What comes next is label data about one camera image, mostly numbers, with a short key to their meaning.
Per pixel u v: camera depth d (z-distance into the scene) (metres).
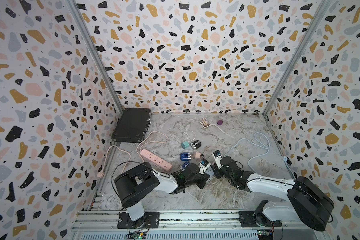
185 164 0.95
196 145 1.00
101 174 0.90
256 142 1.04
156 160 0.92
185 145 1.00
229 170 0.67
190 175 0.68
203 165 0.76
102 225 0.73
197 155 0.95
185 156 0.95
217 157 0.77
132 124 1.08
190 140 1.06
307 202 0.43
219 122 1.17
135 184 0.48
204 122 1.14
